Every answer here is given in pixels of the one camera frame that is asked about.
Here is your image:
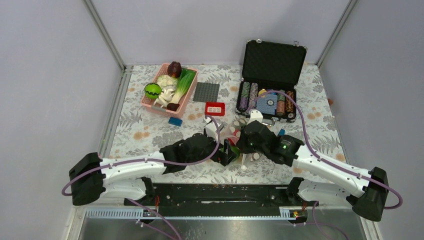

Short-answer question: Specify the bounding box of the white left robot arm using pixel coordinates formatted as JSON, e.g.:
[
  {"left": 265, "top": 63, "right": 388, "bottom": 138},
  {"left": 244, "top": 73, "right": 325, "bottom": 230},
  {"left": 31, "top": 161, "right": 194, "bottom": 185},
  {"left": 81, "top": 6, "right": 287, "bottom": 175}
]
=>
[{"left": 62, "top": 133, "right": 240, "bottom": 206}]

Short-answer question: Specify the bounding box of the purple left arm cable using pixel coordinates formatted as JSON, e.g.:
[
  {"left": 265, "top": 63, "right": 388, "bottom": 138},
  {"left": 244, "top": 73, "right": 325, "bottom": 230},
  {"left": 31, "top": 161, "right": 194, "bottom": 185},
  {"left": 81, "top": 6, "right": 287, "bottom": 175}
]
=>
[{"left": 61, "top": 115, "right": 222, "bottom": 197}]

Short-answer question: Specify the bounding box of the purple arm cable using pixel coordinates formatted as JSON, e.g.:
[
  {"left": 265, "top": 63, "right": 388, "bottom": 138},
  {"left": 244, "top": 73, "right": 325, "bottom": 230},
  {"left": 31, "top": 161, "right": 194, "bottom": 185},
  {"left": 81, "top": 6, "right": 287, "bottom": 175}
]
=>
[
  {"left": 61, "top": 115, "right": 222, "bottom": 197},
  {"left": 246, "top": 90, "right": 404, "bottom": 210}
]

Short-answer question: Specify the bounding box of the pink plastic basket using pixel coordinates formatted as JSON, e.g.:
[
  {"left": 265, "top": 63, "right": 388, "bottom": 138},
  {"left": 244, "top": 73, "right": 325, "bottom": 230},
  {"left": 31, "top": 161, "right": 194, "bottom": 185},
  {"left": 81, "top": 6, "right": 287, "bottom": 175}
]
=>
[{"left": 141, "top": 62, "right": 198, "bottom": 119}]

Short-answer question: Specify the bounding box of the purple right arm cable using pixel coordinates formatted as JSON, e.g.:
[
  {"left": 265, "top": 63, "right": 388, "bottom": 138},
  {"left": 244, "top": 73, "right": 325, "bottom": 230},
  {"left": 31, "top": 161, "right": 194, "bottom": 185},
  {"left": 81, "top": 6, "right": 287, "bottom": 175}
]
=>
[{"left": 246, "top": 90, "right": 404, "bottom": 210}]

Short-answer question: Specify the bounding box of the white mushroom toy cluster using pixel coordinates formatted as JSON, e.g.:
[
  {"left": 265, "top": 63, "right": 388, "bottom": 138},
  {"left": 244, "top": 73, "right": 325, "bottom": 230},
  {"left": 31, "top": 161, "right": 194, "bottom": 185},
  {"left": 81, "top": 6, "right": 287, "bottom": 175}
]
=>
[{"left": 153, "top": 74, "right": 179, "bottom": 108}]

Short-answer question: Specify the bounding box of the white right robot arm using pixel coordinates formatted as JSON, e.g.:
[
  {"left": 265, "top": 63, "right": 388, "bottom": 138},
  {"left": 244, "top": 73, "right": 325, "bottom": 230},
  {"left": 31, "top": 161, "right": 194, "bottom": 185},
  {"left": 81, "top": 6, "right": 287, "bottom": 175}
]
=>
[{"left": 236, "top": 120, "right": 389, "bottom": 222}]

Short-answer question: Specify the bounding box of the clear zip top bag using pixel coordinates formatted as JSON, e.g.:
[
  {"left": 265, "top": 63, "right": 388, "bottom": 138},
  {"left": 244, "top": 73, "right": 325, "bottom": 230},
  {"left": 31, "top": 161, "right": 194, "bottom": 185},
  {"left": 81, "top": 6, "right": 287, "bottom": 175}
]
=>
[{"left": 221, "top": 117, "right": 263, "bottom": 171}]

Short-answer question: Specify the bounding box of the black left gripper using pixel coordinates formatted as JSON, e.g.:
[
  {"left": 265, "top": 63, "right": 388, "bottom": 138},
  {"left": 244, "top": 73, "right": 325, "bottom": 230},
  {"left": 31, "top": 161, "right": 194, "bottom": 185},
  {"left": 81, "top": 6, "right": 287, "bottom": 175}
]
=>
[{"left": 187, "top": 131, "right": 237, "bottom": 167}]

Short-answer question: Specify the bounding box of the green bok choy toy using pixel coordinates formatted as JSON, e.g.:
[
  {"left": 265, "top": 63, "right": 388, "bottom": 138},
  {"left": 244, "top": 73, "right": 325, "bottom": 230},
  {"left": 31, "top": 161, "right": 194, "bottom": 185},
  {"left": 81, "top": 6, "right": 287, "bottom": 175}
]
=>
[{"left": 170, "top": 69, "right": 197, "bottom": 104}]

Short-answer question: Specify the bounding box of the blue playing card deck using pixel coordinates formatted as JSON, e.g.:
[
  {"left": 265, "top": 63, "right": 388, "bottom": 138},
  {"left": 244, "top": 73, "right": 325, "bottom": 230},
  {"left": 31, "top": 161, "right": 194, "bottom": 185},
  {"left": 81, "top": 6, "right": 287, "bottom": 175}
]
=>
[{"left": 256, "top": 93, "right": 278, "bottom": 115}]

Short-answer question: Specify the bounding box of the dark purple plum toy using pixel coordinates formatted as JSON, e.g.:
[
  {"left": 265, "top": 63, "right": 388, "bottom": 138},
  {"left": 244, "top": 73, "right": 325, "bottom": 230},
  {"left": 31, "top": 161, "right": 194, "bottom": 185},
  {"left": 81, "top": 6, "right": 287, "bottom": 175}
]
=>
[{"left": 167, "top": 61, "right": 182, "bottom": 78}]

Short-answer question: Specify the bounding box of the dark grey lego baseplate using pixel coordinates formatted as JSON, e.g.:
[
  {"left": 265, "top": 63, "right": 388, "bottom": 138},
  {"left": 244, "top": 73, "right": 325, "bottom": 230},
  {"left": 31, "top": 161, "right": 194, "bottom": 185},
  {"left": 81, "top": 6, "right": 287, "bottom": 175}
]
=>
[{"left": 193, "top": 82, "right": 220, "bottom": 103}]

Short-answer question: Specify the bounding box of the dark eggplant toy in basket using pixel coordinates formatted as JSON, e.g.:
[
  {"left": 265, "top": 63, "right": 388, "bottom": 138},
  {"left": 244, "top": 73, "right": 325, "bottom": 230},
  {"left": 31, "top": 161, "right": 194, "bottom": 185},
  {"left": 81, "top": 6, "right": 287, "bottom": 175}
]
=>
[{"left": 166, "top": 102, "right": 180, "bottom": 112}]

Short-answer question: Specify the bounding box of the blue lego brick near case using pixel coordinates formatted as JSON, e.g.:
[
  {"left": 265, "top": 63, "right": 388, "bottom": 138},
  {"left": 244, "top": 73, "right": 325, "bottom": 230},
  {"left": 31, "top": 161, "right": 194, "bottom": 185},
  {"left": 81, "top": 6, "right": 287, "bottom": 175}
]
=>
[{"left": 278, "top": 129, "right": 286, "bottom": 136}]

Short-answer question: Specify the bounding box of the black poker chip case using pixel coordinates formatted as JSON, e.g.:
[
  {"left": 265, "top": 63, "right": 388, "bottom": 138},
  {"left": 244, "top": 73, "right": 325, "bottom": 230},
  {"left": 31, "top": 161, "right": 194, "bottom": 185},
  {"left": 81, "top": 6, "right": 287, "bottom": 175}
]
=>
[{"left": 235, "top": 39, "right": 308, "bottom": 123}]

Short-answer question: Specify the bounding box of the blue lego brick near basket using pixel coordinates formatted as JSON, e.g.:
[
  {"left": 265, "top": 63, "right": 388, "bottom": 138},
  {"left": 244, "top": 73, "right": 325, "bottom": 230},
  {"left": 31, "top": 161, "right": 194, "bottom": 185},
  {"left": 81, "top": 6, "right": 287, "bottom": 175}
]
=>
[{"left": 168, "top": 117, "right": 183, "bottom": 127}]

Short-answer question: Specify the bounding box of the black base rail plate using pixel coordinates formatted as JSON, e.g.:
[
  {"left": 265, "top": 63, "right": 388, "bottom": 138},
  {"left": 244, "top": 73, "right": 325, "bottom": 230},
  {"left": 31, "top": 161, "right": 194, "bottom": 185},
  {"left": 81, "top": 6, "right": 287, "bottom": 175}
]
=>
[{"left": 137, "top": 183, "right": 312, "bottom": 217}]

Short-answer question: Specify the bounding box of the red lego brick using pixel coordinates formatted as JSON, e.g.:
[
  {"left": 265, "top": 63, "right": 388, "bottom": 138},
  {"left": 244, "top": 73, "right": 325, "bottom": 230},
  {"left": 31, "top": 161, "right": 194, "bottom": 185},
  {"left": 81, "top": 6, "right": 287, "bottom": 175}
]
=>
[{"left": 204, "top": 102, "right": 226, "bottom": 117}]

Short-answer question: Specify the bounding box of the green watermelon toy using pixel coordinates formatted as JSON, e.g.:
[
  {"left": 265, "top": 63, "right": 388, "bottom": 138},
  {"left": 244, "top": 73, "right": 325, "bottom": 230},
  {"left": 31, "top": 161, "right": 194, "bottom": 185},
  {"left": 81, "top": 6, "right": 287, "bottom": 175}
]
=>
[{"left": 144, "top": 82, "right": 162, "bottom": 100}]

